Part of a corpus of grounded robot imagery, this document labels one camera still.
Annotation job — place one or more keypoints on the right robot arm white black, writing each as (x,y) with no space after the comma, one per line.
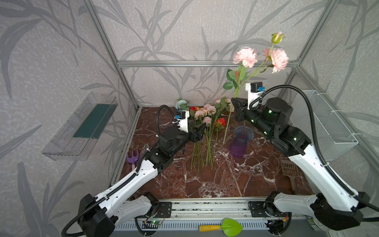
(333,206)

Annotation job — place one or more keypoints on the small green circuit board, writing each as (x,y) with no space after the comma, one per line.
(153,224)

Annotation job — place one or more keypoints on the clear plastic wall tray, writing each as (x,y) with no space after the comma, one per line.
(76,139)

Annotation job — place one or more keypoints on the red rose stem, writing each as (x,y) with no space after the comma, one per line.
(219,125)

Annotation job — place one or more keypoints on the red orange small flower stem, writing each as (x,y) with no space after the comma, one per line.
(193,111)

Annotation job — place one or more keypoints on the white blue flower stem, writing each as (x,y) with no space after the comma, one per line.
(181,105)

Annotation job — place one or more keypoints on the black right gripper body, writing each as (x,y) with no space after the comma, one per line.
(240,106)

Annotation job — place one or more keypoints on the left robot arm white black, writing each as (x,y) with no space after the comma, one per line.
(99,216)

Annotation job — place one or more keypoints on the pink rose stem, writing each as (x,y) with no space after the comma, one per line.
(207,127)
(224,107)
(197,159)
(246,58)

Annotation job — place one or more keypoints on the purple ribbed glass vase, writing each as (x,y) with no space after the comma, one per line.
(243,135)

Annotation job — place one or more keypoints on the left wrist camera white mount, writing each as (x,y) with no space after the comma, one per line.
(181,119)

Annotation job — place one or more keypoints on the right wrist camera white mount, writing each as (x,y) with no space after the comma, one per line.
(255,91)

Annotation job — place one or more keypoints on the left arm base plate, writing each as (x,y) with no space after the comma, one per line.
(160,210)

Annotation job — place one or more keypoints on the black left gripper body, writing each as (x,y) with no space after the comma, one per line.
(195,132)

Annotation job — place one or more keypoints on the green toy shovel yellow handle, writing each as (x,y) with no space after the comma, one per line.
(230,227)

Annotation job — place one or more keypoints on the brown plastic scoop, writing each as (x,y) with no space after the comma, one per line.
(290,170)

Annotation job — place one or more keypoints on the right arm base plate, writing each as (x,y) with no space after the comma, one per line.
(265,209)

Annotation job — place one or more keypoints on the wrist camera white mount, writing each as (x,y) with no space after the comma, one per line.
(181,119)
(255,91)

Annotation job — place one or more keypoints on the aluminium front rail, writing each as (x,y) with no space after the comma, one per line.
(189,214)

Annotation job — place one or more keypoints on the purple toy rake pink handle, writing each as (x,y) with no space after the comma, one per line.
(132,158)

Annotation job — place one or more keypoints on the white wire mesh basket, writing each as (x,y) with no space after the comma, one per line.
(334,137)

